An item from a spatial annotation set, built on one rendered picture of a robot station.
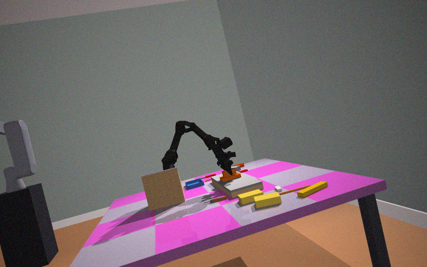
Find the blue shallow tray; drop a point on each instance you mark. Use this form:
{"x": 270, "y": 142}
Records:
{"x": 194, "y": 183}

